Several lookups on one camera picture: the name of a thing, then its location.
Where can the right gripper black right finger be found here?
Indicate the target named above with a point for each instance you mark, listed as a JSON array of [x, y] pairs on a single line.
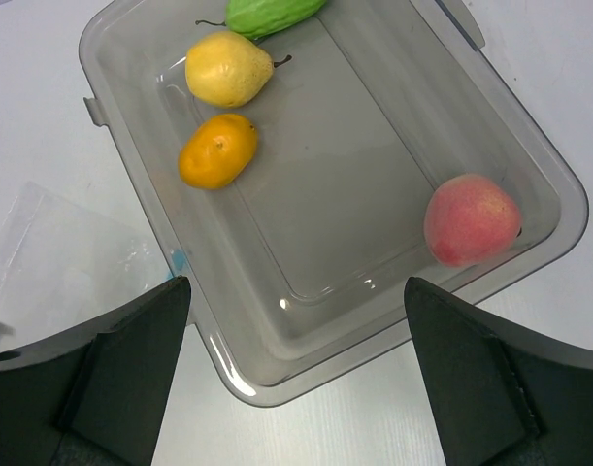
[[500, 393]]

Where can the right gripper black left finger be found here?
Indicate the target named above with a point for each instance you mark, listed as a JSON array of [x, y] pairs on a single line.
[[96, 393]]

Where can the clear zip top bag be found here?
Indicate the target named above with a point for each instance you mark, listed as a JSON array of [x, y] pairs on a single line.
[[61, 265]]

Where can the pink peach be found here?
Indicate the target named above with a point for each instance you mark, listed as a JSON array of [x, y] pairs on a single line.
[[470, 219]]

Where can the grey translucent plastic bin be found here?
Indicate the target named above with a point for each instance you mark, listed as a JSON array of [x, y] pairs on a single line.
[[298, 267]]

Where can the yellow pear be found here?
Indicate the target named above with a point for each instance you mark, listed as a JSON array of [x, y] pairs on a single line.
[[227, 70]]

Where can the green chayote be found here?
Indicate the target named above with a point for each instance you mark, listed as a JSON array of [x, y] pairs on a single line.
[[255, 19]]

